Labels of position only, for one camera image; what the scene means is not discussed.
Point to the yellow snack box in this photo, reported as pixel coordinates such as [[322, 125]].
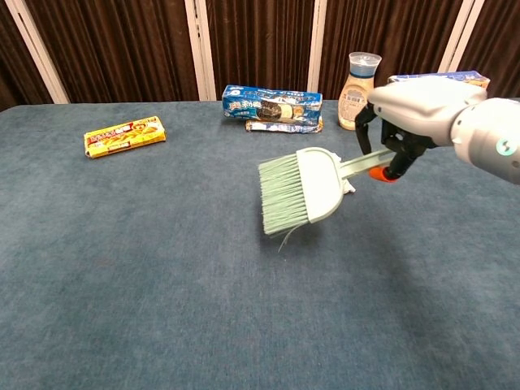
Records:
[[122, 136]]

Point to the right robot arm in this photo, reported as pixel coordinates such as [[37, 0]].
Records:
[[487, 134]]

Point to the large blue cookie package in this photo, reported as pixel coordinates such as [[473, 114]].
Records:
[[243, 105]]

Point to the brown curtain partition panel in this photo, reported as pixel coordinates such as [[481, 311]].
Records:
[[406, 32], [260, 40], [499, 40], [16, 81], [122, 48]]

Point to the orange and blue carton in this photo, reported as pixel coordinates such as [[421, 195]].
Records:
[[471, 78]]

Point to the blue felt table cover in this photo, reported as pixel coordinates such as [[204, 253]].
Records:
[[122, 264]]

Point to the slim blue cookie package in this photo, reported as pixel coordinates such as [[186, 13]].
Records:
[[284, 128]]

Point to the pale green hand brush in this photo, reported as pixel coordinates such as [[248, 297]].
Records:
[[317, 183]]

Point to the beige sauce bottle clear cap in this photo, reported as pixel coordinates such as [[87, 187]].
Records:
[[353, 101]]

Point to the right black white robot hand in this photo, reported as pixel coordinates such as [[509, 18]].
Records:
[[422, 105]]

